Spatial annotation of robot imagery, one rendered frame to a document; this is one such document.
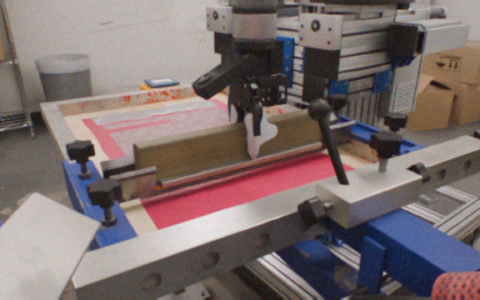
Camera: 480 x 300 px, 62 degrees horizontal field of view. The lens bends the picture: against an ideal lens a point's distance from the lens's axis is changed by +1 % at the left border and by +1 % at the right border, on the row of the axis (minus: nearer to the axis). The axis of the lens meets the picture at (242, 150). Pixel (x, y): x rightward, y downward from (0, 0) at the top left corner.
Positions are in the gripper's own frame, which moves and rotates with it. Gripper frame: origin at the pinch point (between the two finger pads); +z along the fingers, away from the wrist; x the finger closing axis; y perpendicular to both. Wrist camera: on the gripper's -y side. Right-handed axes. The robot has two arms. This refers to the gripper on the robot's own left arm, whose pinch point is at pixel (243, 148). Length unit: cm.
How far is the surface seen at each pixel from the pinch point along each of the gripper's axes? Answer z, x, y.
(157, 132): 5.3, 31.0, -6.2
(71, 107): 3, 56, -22
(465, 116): 92, 146, 339
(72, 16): 2, 367, 31
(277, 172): 5.3, -2.8, 6.3
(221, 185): 5.3, -1.9, -5.9
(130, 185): 0.4, -2.7, -22.4
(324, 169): 5.3, -6.7, 14.9
